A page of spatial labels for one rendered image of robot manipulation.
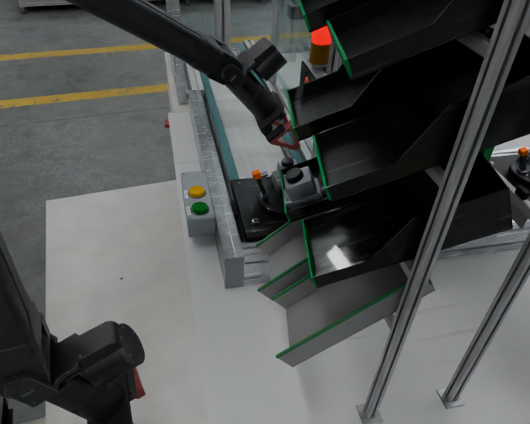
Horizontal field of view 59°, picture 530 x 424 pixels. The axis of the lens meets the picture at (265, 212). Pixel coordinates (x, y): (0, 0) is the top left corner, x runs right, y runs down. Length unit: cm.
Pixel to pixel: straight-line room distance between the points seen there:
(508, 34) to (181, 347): 81
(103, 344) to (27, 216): 233
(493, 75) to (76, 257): 103
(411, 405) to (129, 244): 77
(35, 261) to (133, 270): 144
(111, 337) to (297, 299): 41
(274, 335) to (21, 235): 196
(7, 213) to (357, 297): 241
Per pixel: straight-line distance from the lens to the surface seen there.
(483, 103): 53
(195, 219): 116
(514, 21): 51
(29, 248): 268
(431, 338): 112
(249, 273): 111
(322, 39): 121
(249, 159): 146
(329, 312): 84
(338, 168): 64
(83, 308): 114
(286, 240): 99
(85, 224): 136
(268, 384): 98
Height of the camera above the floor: 170
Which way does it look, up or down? 39 degrees down
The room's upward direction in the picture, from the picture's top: 3 degrees clockwise
